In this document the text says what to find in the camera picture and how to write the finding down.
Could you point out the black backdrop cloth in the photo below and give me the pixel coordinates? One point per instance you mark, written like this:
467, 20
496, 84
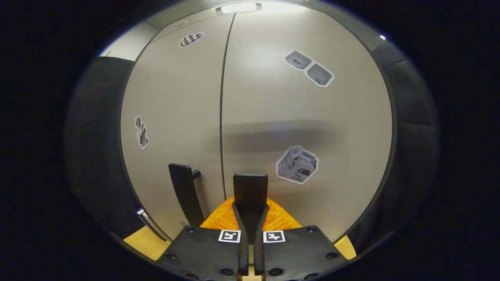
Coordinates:
93, 148

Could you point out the long ceiling light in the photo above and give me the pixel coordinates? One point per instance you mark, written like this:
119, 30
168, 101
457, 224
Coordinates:
238, 7

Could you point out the grey cabinet door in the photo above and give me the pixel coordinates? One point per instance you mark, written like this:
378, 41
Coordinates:
175, 97
273, 101

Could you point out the grey double-door shoe cabinet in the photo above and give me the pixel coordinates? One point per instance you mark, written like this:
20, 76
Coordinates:
195, 21

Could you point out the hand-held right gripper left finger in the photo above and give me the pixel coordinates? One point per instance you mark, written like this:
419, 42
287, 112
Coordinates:
243, 249

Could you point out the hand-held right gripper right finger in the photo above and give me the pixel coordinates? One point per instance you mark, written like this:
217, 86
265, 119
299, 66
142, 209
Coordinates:
258, 249

